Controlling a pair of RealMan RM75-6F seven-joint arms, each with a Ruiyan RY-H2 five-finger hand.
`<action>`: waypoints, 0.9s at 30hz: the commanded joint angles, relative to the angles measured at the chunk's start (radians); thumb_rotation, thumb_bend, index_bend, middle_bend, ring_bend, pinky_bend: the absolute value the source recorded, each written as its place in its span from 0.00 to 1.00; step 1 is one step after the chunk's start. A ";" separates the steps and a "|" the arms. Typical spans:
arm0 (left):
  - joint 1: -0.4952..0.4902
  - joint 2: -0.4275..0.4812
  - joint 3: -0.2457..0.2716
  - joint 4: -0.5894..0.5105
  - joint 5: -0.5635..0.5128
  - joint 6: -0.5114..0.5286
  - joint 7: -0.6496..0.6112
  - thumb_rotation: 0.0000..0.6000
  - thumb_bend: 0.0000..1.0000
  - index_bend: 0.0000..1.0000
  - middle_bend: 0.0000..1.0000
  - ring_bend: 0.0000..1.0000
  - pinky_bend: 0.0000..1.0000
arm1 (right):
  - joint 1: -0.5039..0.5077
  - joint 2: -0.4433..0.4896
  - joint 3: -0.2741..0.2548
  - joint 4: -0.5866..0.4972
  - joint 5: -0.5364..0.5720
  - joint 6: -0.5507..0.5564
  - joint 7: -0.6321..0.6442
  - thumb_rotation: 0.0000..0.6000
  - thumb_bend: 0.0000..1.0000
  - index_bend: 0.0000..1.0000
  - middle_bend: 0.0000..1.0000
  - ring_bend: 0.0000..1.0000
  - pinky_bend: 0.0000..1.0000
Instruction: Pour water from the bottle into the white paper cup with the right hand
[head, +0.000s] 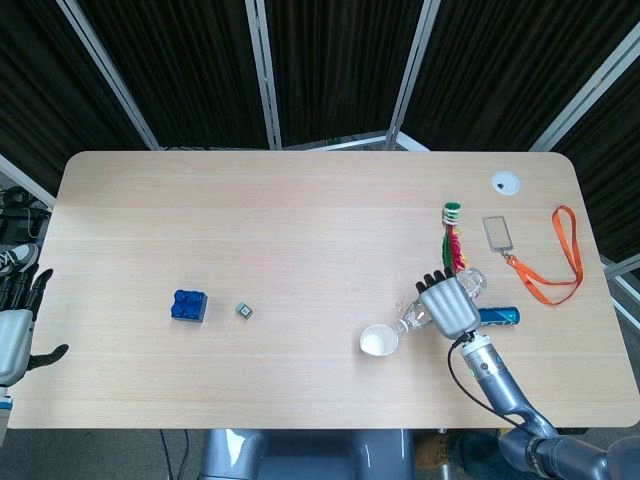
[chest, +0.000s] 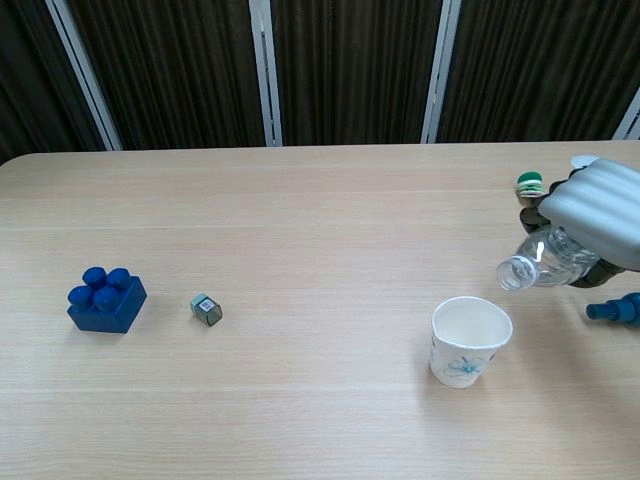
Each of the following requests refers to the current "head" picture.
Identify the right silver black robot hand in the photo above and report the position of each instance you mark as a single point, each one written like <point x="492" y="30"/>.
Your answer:
<point x="450" y="307"/>

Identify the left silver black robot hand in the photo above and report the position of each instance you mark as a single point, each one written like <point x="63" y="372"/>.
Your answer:
<point x="12" y="340"/>

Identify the clear plastic bottle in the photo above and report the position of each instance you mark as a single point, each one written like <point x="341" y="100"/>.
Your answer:
<point x="415" y="316"/>

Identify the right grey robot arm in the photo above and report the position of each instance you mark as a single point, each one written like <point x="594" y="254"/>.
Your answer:
<point x="505" y="385"/>

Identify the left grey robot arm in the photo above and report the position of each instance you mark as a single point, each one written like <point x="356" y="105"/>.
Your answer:
<point x="4" y="410"/>

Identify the blue cylindrical can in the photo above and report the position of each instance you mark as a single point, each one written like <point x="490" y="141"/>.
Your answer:
<point x="500" y="316"/>

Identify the small white paper cup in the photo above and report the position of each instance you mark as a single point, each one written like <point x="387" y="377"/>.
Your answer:
<point x="376" y="342"/>

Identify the colourful feather shuttlecock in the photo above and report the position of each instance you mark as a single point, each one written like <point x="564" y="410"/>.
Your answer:
<point x="452" y="240"/>

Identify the grey white sneaker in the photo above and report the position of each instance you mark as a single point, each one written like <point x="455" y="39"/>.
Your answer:
<point x="17" y="256"/>

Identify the clear badge holder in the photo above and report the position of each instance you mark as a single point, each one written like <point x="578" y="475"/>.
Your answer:
<point x="497" y="232"/>

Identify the brown shoe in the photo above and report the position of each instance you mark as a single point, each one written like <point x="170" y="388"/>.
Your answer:
<point x="432" y="450"/>

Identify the blue plastic building block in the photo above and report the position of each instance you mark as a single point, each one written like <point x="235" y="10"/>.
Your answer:
<point x="189" y="306"/>

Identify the grey robot torso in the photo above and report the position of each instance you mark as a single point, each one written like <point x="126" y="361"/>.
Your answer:
<point x="310" y="455"/>

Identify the black pleated partition panel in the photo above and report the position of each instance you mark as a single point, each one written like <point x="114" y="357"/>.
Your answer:
<point x="340" y="65"/>
<point x="35" y="90"/>
<point x="617" y="175"/>
<point x="185" y="70"/>
<point x="510" y="65"/>

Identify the white partition frame post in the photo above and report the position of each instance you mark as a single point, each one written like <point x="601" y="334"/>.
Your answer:
<point x="415" y="70"/>
<point x="25" y="175"/>
<point x="590" y="85"/>
<point x="110" y="75"/>
<point x="265" y="75"/>

